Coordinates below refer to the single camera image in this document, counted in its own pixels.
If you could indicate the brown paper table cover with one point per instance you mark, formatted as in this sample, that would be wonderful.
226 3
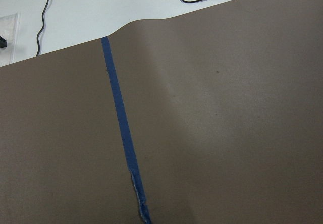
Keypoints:
223 103

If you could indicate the black camera tripod head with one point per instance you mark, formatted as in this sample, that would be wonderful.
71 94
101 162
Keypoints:
3 43

